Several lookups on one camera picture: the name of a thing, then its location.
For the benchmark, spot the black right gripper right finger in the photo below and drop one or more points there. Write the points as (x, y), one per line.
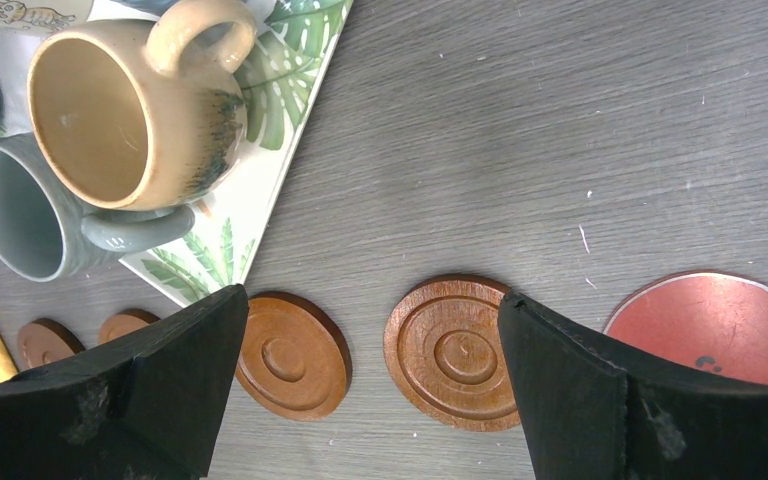
(592, 407)

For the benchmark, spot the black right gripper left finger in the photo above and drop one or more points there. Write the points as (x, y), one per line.
(147, 405)

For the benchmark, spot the brown wooden ringed coaster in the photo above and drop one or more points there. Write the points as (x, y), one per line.
(294, 360)

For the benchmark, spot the red round coaster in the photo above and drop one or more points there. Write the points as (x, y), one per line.
(710, 321)

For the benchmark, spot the brown coaster under left arm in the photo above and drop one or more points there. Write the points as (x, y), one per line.
(44, 341)

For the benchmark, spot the grey ceramic mug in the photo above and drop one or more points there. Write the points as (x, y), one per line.
(47, 232)

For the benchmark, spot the beige speckled ceramic mug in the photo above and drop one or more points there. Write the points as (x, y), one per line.
(139, 115)

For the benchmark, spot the leaf pattern serving tray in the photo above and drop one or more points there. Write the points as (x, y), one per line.
(279, 81)

